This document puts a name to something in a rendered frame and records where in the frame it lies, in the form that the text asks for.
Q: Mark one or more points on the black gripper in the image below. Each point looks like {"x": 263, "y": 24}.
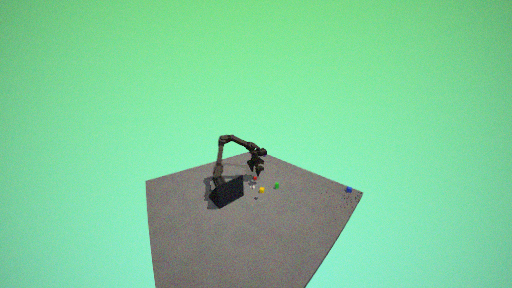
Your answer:
{"x": 254, "y": 162}

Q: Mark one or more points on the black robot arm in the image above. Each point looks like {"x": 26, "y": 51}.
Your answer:
{"x": 223, "y": 139}

